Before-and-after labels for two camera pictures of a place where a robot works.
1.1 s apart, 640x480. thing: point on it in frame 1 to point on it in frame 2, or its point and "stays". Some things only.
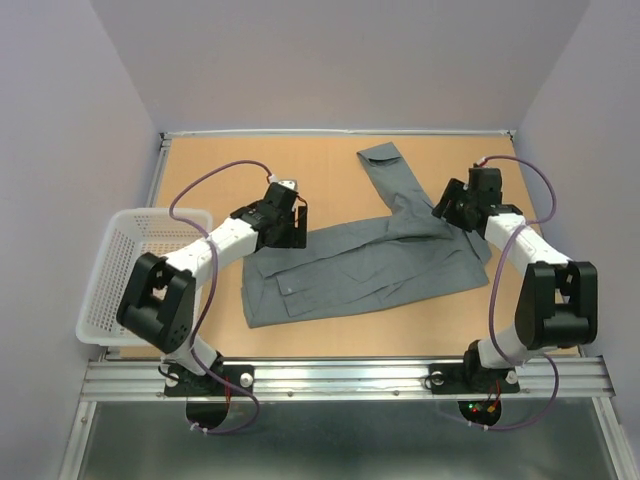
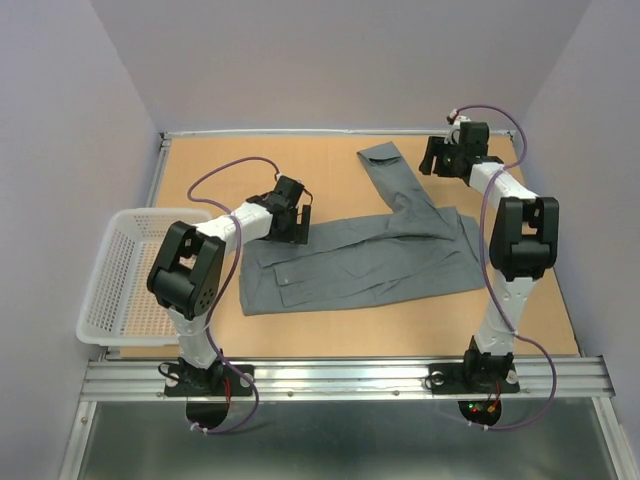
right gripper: (445, 207) to (435, 146)
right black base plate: (458, 378) stays
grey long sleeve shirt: (367, 262) stays
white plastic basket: (132, 232) stays
